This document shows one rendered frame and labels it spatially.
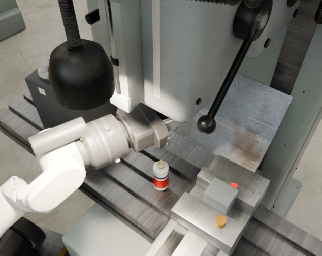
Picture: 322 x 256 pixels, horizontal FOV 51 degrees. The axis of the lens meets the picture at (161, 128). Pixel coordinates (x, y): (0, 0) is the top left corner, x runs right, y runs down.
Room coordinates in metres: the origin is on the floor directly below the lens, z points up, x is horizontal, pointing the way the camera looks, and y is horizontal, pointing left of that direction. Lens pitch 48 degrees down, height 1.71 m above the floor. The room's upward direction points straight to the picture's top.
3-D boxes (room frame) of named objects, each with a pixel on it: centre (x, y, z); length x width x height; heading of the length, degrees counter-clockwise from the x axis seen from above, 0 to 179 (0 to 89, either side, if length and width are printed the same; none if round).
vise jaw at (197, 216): (0.34, -0.10, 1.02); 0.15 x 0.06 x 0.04; 55
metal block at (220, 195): (0.39, -0.13, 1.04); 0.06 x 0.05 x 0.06; 55
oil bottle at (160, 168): (0.50, 0.00, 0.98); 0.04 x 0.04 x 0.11
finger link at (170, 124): (0.45, -0.03, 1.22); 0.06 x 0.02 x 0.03; 121
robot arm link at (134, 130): (0.43, 0.07, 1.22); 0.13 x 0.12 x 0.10; 31
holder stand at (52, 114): (0.72, 0.25, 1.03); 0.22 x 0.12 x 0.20; 60
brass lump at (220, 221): (0.33, -0.13, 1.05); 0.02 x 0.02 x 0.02
